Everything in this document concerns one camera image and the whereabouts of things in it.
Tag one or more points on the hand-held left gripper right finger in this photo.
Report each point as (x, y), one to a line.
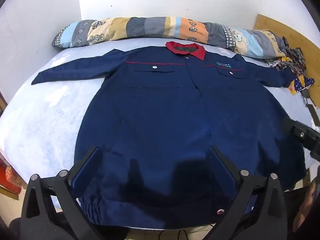
(222, 172)

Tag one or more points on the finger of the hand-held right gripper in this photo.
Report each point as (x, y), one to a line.
(300, 133)

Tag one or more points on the navy blue work jacket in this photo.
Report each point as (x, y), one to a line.
(162, 117)

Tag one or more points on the rolled patchwork quilt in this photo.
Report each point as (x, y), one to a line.
(140, 27)

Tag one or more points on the wooden headboard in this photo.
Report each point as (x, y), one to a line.
(287, 30)

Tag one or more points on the red object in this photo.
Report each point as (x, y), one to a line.
(7, 180)

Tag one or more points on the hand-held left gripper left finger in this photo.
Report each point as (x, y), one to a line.
(86, 170)

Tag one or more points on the light blue cloud bed sheet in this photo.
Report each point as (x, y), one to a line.
(37, 120)

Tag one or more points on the dark patterned cloth with yellow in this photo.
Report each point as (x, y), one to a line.
(295, 62)

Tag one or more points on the black smartphone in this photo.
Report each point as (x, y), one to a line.
(315, 115)

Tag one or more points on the person's right hand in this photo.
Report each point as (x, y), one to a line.
(308, 205)

